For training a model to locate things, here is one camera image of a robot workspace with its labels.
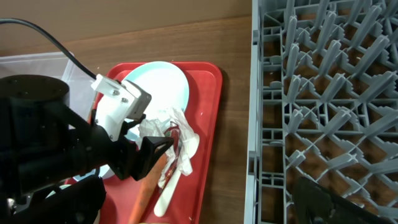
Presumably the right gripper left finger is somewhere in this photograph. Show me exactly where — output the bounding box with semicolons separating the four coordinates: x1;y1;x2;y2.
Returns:
1;175;106;224

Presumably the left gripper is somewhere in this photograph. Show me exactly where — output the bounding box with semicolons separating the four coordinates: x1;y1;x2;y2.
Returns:
68;120;174;181

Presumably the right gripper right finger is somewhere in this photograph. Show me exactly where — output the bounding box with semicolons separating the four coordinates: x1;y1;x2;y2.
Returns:
293;177;389;224

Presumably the red snack wrapper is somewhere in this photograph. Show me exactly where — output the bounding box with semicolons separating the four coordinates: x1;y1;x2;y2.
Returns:
158;122;182;189

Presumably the white napkin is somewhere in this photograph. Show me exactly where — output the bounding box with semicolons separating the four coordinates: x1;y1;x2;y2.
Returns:
136;108;199;179

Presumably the orange carrot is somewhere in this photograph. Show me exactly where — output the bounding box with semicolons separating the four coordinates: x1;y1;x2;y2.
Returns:
128;154;167;224

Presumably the light blue rice bowl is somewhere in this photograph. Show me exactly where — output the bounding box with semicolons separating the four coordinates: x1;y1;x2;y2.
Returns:
73;165;114;182

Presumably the mint green bowl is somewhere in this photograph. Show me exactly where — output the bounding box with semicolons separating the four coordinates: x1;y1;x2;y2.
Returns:
45;184;70;198

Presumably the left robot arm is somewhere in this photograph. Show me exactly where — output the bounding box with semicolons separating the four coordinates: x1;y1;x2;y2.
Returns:
1;75;174;198

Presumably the grey dishwasher rack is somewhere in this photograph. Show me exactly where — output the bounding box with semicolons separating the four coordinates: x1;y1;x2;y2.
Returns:
244;0;397;223

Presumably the white plastic spoon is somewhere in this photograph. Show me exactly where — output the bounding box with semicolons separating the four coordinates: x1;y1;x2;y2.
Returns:
154;134;200;217

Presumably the large light blue plate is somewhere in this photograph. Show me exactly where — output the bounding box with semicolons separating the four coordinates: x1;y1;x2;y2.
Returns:
124;61;190;124

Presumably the red serving tray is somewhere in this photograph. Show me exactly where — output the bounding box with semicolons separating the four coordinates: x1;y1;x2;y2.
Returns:
99;62;223;224

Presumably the clear plastic storage bin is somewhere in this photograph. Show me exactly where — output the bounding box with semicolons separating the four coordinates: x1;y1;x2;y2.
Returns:
1;52;96;120

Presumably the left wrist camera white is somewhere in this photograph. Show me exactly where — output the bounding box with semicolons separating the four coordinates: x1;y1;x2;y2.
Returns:
91;74;152;141

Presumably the left black cable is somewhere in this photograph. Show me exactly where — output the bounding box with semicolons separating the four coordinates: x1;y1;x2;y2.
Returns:
0;17;98;80

